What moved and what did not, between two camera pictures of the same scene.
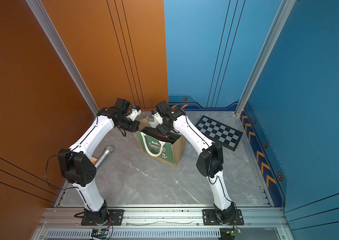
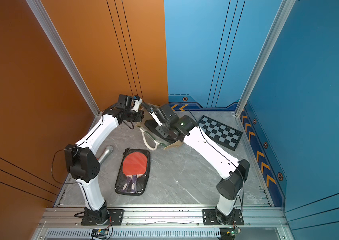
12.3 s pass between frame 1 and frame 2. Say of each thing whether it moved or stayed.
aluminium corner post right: stayed
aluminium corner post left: stayed
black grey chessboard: stayed
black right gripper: stayed
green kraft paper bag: moved
